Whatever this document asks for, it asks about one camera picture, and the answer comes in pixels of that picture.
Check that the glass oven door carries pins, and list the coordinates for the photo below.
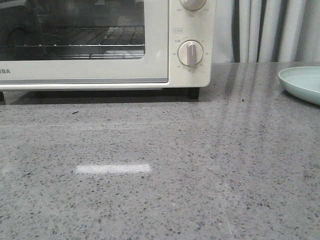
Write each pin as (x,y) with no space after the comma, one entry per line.
(35,15)

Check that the mint green plate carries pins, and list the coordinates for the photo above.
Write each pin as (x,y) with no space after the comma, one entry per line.
(302,82)

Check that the upper temperature knob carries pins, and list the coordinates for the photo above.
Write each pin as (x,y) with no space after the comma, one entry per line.
(192,5)

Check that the grey white curtain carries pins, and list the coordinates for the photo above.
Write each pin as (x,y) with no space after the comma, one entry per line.
(252,31)

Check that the lower timer knob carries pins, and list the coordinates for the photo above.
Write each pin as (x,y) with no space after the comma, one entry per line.
(190,53)

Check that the cream white toaster oven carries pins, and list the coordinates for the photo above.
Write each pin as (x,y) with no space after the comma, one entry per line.
(183,25)

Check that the metal wire oven rack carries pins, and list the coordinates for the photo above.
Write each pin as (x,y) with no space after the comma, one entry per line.
(82,43)

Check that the black oven foot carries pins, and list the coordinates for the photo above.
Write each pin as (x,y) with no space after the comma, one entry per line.
(193,93)

